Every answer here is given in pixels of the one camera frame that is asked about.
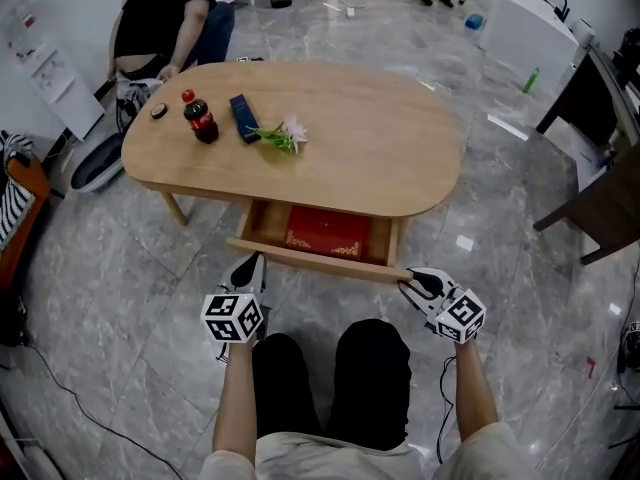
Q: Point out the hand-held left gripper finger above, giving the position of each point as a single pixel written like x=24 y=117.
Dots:
x=245 y=273
x=262 y=283

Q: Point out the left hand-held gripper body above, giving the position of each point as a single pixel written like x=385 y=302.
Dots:
x=230 y=318

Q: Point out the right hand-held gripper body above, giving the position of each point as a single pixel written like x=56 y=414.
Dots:
x=462 y=318

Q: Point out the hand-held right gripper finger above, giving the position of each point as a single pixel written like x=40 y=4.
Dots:
x=430 y=280
x=420 y=304

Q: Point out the wooden drawer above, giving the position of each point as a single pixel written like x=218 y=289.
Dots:
x=320 y=263

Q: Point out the person's right forearm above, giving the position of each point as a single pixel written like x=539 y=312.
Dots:
x=475 y=393

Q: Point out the person's left forearm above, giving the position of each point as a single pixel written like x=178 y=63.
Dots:
x=235 y=403

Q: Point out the wooden coffee table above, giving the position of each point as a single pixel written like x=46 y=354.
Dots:
x=360 y=133

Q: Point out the red book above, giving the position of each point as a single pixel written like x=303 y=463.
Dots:
x=327 y=230

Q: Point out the person's black trousers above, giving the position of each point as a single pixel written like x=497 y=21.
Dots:
x=370 y=383

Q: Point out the pink flower green stem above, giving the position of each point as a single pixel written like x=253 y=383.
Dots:
x=292 y=128

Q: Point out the dark blue box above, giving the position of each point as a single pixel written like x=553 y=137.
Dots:
x=244 y=117

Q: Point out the cola bottle red cap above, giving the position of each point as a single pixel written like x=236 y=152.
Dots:
x=201 y=120

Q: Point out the person's beige shirt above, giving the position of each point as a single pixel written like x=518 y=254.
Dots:
x=350 y=463

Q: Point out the dark brown side table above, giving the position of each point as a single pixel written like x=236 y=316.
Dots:
x=600 y=203

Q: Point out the black white shell backpack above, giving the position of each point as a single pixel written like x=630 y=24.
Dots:
x=95 y=168

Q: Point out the orange sofa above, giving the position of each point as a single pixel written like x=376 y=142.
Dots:
x=20 y=263

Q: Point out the green bottle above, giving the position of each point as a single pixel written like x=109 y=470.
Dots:
x=531 y=80

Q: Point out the striped seat cushion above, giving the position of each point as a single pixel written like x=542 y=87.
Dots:
x=15 y=213

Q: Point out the white water dispenser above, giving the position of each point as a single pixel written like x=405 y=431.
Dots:
x=65 y=93

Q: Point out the blue plastic container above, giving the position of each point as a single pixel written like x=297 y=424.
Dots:
x=475 y=22

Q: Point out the striped pillow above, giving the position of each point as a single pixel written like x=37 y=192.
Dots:
x=15 y=143

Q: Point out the white block counter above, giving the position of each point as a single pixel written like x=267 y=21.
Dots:
x=525 y=33

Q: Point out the white paper roll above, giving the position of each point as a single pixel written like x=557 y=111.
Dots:
x=582 y=33

